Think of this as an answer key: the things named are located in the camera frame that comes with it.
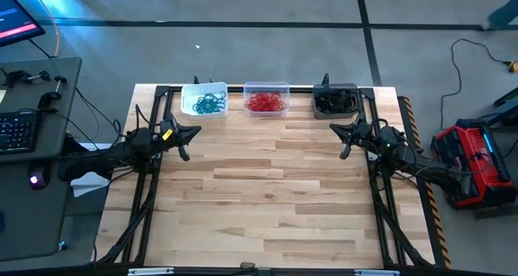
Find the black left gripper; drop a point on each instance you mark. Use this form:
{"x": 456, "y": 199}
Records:
{"x": 178, "y": 140}

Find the red black tool case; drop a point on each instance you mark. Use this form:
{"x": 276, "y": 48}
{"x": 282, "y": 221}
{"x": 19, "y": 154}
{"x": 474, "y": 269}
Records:
{"x": 477, "y": 154}

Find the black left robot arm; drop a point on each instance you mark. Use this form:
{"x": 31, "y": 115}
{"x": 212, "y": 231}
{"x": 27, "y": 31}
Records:
{"x": 113, "y": 154}

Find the yellow tag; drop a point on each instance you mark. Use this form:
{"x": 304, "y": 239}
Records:
{"x": 167, "y": 134}

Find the silver metal bracket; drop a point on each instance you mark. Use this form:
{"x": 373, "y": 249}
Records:
{"x": 149, "y": 271}
{"x": 380, "y": 273}

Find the yellow black hazard tape strip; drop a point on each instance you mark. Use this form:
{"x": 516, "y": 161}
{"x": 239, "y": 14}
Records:
{"x": 434, "y": 211}

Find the black computer mouse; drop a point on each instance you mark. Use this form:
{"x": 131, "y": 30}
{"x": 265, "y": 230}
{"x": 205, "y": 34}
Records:
{"x": 38, "y": 179}

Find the white paper sheet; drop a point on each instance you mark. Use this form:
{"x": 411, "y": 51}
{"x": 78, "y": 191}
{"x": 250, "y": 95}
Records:
{"x": 87, "y": 185}

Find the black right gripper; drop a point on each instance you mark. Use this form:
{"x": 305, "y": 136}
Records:
{"x": 356, "y": 136}

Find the grey desk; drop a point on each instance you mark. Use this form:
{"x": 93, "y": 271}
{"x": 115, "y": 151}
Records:
{"x": 32, "y": 219}

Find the black aluminium table frame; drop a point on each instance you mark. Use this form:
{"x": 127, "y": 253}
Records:
{"x": 232, "y": 89}

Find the black frame bracket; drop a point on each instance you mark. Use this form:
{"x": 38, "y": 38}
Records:
{"x": 325, "y": 79}

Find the clear plastic basket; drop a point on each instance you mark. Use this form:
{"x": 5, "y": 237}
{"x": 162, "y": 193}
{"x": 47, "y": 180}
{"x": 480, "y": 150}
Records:
{"x": 283, "y": 115}

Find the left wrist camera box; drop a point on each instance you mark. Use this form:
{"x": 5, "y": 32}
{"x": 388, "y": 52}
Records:
{"x": 166, "y": 134}

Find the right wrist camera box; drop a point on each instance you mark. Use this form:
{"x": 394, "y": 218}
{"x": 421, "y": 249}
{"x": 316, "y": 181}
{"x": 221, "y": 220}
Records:
{"x": 366, "y": 132}

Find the yellow plug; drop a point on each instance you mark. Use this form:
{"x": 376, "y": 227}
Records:
{"x": 513, "y": 66}

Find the backlit black keyboard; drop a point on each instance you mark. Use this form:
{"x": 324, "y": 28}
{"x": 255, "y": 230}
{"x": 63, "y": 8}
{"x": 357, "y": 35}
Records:
{"x": 18, "y": 132}

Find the black screw clamp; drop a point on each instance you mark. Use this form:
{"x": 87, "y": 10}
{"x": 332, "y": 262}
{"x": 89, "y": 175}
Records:
{"x": 48, "y": 99}
{"x": 16, "y": 77}

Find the white plastic basket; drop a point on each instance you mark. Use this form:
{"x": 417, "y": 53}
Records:
{"x": 188, "y": 113}

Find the desk computer monitor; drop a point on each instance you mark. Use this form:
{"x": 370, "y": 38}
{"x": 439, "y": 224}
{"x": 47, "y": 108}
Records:
{"x": 16, "y": 21}

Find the grey plastic basket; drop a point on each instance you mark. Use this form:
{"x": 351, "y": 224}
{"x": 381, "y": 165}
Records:
{"x": 336, "y": 116}

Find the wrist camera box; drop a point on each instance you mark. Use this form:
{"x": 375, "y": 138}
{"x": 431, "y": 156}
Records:
{"x": 166, "y": 134}
{"x": 366, "y": 132}

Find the person's leg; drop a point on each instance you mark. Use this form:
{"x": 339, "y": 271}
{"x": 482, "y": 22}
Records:
{"x": 502, "y": 15}

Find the black floor tape line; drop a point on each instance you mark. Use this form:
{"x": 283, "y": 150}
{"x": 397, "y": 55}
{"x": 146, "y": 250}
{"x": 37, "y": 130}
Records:
{"x": 202, "y": 24}
{"x": 372, "y": 61}

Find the black rubber band heap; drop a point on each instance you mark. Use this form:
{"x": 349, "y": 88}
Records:
{"x": 336, "y": 100}

